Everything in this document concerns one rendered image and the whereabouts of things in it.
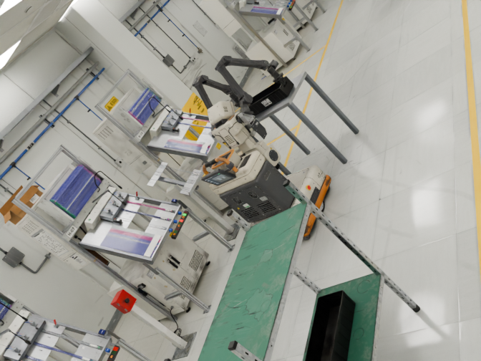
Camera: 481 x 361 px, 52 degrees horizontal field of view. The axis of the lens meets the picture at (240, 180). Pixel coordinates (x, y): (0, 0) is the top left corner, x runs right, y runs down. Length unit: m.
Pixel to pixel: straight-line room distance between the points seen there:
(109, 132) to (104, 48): 2.18
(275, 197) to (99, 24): 4.50
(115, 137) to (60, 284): 1.82
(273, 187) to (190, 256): 1.49
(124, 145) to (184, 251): 1.45
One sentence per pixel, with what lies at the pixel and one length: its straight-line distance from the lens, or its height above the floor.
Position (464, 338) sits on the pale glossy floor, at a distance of 2.72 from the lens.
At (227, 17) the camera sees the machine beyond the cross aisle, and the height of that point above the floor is 1.26.
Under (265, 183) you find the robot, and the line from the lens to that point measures 3.87.
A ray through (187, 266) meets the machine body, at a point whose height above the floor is 0.23.
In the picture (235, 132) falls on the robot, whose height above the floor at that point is 0.98.
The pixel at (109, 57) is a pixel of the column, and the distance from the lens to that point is 7.62.
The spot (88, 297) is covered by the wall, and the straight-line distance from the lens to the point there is 6.25.
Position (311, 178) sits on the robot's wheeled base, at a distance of 4.20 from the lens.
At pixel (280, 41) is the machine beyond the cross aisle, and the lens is 8.37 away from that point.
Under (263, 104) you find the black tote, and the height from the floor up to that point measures 0.85.
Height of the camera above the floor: 2.02
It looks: 19 degrees down
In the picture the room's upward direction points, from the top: 47 degrees counter-clockwise
